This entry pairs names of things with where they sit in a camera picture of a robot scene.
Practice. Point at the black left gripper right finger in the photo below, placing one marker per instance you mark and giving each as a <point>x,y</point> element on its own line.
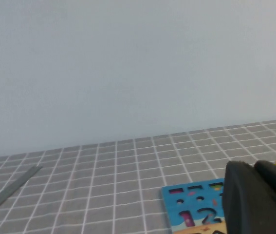
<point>274,175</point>

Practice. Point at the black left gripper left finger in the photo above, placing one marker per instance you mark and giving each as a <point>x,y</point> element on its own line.
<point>249,207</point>

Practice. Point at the blue wooden number puzzle board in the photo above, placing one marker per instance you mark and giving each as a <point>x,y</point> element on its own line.
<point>174,209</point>

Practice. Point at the grey checked tablecloth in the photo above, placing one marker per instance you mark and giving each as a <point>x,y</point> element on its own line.
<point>103,182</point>

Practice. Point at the grey flat metal strip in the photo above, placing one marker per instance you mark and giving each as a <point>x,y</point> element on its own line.
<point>11,189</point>

